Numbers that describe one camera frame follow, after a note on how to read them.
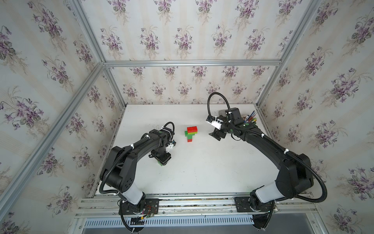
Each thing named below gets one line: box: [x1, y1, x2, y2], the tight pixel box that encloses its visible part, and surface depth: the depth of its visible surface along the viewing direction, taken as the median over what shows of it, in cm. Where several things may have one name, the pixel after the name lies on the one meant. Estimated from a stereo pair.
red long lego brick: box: [187, 125, 198, 134], surface depth 91 cm
